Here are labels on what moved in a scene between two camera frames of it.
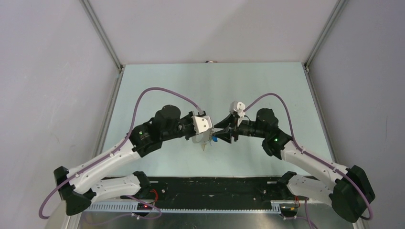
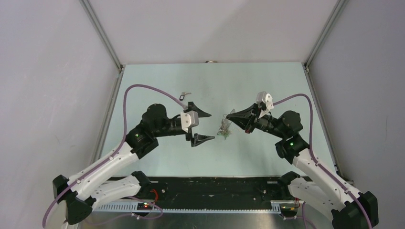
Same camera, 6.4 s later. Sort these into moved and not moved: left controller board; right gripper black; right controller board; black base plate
Moved: right gripper black
Not moved: right controller board; left controller board; black base plate
